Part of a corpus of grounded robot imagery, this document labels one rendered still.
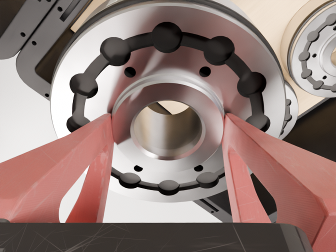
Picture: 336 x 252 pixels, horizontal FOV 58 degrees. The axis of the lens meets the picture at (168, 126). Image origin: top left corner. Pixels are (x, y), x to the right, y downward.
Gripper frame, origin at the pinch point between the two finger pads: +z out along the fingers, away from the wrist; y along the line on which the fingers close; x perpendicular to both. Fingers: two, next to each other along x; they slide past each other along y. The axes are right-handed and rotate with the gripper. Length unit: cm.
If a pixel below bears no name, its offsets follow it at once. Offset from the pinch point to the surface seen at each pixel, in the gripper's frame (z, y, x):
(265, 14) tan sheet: 21.3, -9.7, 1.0
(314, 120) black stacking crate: 19.9, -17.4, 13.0
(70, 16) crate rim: 11.3, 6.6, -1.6
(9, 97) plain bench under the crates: 34.2, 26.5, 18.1
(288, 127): 18.0, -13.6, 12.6
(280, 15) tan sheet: 21.3, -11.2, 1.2
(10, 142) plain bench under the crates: 34, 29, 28
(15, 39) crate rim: 11.3, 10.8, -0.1
